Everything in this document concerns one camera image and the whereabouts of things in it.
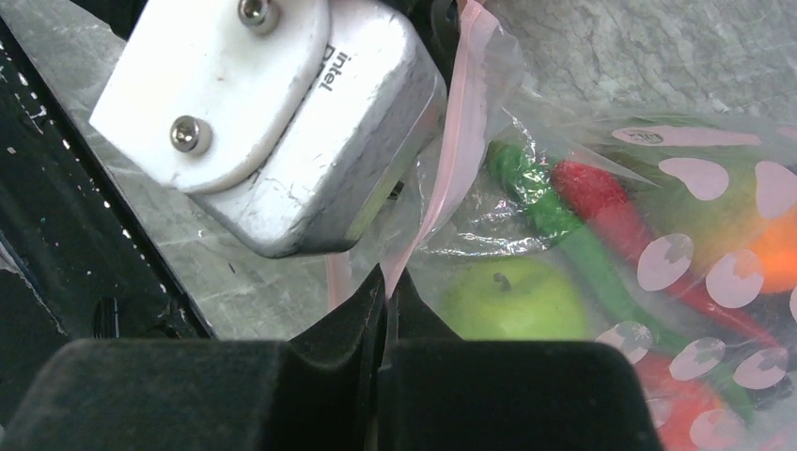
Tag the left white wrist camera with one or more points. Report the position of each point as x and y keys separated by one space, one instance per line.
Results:
x=289 y=122

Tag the orange fake fruit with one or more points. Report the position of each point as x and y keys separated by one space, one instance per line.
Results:
x=775 y=246

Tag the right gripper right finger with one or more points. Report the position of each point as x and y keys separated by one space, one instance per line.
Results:
x=437 y=391

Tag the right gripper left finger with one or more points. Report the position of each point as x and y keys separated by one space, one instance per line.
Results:
x=312 y=392

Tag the red fake chili pepper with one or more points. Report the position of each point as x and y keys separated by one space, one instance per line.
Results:
x=597 y=198

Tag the green fake apple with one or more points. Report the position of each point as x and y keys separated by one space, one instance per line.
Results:
x=514 y=298

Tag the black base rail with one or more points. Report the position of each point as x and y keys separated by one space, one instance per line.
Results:
x=70 y=243

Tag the clear zip top bag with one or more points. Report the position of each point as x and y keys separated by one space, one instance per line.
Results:
x=702 y=184

